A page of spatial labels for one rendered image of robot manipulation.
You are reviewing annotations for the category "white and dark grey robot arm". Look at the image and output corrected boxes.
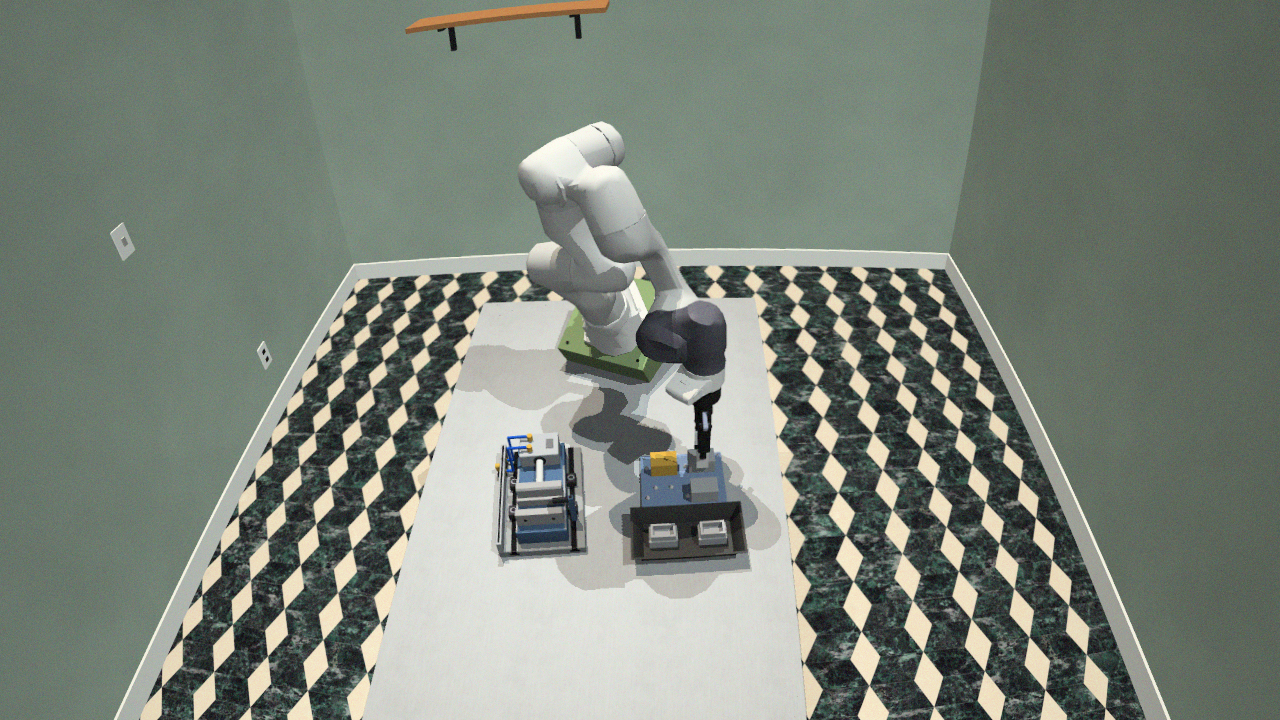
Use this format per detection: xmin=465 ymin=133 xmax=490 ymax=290
xmin=518 ymin=122 xmax=727 ymax=405

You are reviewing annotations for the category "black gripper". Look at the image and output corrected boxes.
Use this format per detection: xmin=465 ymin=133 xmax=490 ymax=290
xmin=692 ymin=389 xmax=721 ymax=468

